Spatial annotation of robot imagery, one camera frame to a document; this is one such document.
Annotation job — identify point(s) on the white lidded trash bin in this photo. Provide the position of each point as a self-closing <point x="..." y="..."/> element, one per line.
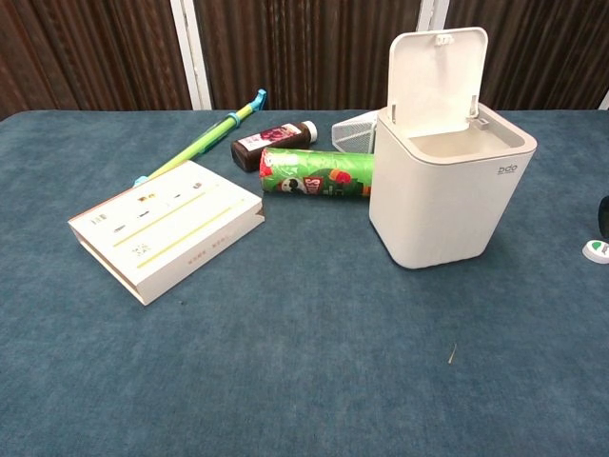
<point x="428" y="209"/>

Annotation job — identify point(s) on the long green yellow toy pen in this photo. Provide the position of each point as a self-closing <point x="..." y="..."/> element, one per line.
<point x="209" y="138"/>

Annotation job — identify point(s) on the flat white cardboard box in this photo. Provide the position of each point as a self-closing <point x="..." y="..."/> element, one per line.
<point x="166" y="228"/>

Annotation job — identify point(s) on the small dry grass stalk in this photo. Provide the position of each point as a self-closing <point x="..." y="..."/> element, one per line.
<point x="451" y="354"/>

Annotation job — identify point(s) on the white mesh basket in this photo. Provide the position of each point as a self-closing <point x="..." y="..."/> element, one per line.
<point x="354" y="135"/>

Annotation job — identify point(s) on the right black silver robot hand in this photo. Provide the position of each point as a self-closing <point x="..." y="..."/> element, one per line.
<point x="605" y="219"/>

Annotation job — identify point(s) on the blue table mat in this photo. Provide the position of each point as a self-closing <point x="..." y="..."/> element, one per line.
<point x="285" y="357"/>

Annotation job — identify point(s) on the green chips can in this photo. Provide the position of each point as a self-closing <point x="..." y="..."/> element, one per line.
<point x="314" y="176"/>

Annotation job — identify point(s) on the small white green cap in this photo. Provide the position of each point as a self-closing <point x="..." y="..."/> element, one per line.
<point x="597" y="252"/>

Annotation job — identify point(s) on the brown folding screen panel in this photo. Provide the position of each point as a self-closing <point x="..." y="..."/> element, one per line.
<point x="309" y="52"/>
<point x="537" y="47"/>
<point x="95" y="52"/>

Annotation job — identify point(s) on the dark juice bottle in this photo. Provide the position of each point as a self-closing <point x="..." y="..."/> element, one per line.
<point x="252" y="153"/>

